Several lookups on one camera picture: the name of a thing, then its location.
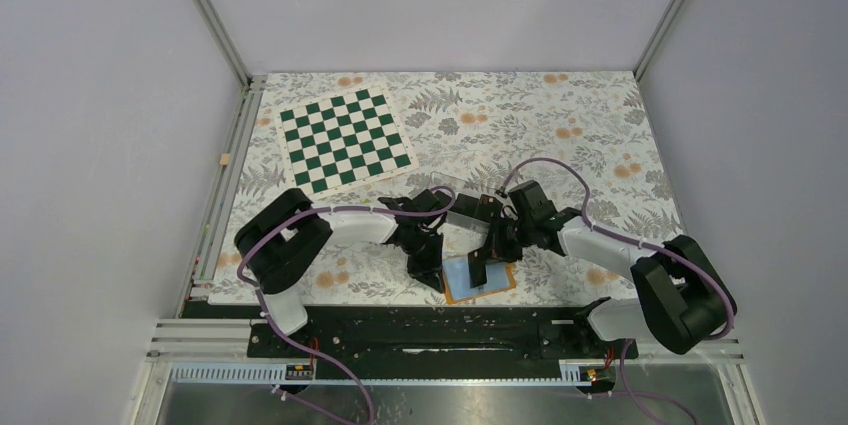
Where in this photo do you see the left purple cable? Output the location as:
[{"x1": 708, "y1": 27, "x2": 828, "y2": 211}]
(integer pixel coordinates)
[{"x1": 236, "y1": 184, "x2": 458, "y2": 425}]

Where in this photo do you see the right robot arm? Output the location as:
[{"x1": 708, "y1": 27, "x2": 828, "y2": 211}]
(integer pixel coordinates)
[{"x1": 467, "y1": 180, "x2": 737, "y2": 357}]

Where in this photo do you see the left aluminium frame post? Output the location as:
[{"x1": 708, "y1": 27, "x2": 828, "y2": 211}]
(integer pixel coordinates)
[{"x1": 192, "y1": 0, "x2": 252, "y2": 88}]

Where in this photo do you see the aluminium frame post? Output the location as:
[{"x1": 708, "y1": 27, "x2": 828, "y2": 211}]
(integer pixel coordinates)
[
  {"x1": 192, "y1": 0, "x2": 252, "y2": 88},
  {"x1": 633, "y1": 0, "x2": 687, "y2": 83}
]

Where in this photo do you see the green white chessboard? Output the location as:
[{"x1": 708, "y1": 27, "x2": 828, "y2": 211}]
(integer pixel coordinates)
[{"x1": 274, "y1": 83, "x2": 419, "y2": 198}]

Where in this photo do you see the purple cable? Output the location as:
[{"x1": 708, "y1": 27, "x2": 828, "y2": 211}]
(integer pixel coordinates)
[
  {"x1": 236, "y1": 184, "x2": 458, "y2": 425},
  {"x1": 496, "y1": 157, "x2": 737, "y2": 425}
]

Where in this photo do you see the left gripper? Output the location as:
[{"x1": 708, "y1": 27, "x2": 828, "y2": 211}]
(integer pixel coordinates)
[{"x1": 403, "y1": 227, "x2": 445, "y2": 294}]

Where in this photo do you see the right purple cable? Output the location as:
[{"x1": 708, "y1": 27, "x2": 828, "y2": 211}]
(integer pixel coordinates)
[{"x1": 496, "y1": 157, "x2": 737, "y2": 425}]

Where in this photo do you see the floral patterned table mat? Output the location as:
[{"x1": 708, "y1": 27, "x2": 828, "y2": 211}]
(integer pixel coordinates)
[{"x1": 208, "y1": 71, "x2": 694, "y2": 306}]

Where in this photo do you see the orange leather card holder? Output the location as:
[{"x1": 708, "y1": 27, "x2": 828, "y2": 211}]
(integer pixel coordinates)
[{"x1": 441, "y1": 254, "x2": 519, "y2": 306}]

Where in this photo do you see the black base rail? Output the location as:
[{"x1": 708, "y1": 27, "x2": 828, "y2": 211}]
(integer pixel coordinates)
[{"x1": 246, "y1": 302, "x2": 639, "y2": 381}]

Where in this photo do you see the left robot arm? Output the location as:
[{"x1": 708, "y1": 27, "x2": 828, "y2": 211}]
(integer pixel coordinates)
[{"x1": 234, "y1": 185, "x2": 457, "y2": 356}]

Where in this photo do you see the clear plastic card box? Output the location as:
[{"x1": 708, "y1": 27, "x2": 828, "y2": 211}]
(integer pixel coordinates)
[{"x1": 430, "y1": 172, "x2": 505, "y2": 233}]

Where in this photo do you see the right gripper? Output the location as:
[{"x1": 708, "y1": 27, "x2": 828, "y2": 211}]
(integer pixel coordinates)
[{"x1": 475, "y1": 212, "x2": 535, "y2": 267}]

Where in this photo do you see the right aluminium frame post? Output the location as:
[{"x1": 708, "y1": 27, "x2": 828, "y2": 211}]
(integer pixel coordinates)
[{"x1": 633, "y1": 0, "x2": 687, "y2": 83}]

